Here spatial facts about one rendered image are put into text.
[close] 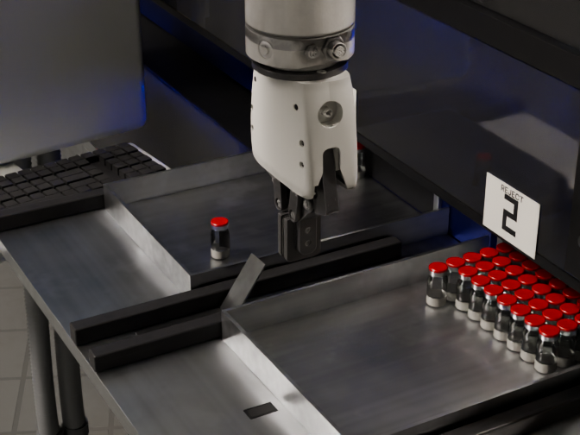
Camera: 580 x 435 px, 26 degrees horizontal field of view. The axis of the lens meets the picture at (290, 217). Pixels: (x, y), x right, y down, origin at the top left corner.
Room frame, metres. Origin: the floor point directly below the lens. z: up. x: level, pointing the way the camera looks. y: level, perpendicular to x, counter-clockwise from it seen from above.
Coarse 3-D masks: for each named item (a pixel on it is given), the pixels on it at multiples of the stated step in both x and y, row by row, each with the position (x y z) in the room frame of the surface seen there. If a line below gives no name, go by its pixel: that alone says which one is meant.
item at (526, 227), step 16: (496, 192) 1.14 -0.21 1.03; (512, 192) 1.12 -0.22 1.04; (496, 208) 1.14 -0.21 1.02; (512, 208) 1.11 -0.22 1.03; (528, 208) 1.09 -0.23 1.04; (496, 224) 1.13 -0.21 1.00; (512, 224) 1.11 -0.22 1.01; (528, 224) 1.09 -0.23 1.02; (512, 240) 1.11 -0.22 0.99; (528, 240) 1.09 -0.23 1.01
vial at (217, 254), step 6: (216, 228) 1.27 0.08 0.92; (222, 228) 1.27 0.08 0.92; (216, 234) 1.27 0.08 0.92; (222, 234) 1.27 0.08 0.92; (228, 234) 1.28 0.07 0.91; (216, 240) 1.27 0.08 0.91; (222, 240) 1.27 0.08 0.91; (228, 240) 1.28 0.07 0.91; (216, 246) 1.27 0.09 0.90; (222, 246) 1.27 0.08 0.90; (228, 246) 1.28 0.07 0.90; (216, 252) 1.27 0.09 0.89; (222, 252) 1.27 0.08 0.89; (228, 252) 1.28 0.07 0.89; (216, 258) 1.27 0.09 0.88; (222, 258) 1.27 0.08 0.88
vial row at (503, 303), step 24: (456, 264) 1.18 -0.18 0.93; (456, 288) 1.18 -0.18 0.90; (480, 288) 1.14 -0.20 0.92; (480, 312) 1.14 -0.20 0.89; (504, 312) 1.10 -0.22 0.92; (528, 312) 1.08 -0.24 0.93; (504, 336) 1.10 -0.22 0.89; (528, 336) 1.06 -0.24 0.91; (552, 336) 1.04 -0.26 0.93; (528, 360) 1.06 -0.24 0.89; (552, 360) 1.04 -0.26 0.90
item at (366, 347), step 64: (448, 256) 1.24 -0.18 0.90; (256, 320) 1.12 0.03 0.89; (320, 320) 1.14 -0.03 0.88; (384, 320) 1.14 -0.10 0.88; (448, 320) 1.14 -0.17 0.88; (320, 384) 1.02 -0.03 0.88; (384, 384) 1.02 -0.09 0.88; (448, 384) 1.02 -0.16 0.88; (512, 384) 1.02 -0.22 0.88; (576, 384) 1.00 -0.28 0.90
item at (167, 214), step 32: (224, 160) 1.48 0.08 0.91; (128, 192) 1.42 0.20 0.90; (160, 192) 1.44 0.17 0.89; (192, 192) 1.45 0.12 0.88; (224, 192) 1.45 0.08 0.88; (256, 192) 1.45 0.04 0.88; (352, 192) 1.45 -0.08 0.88; (384, 192) 1.45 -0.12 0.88; (128, 224) 1.34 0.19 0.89; (160, 224) 1.36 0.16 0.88; (192, 224) 1.36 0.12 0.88; (256, 224) 1.36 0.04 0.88; (352, 224) 1.36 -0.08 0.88; (384, 224) 1.30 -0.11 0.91; (416, 224) 1.32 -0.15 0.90; (448, 224) 1.34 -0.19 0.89; (160, 256) 1.25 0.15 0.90; (192, 256) 1.28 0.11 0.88; (192, 288) 1.18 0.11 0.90
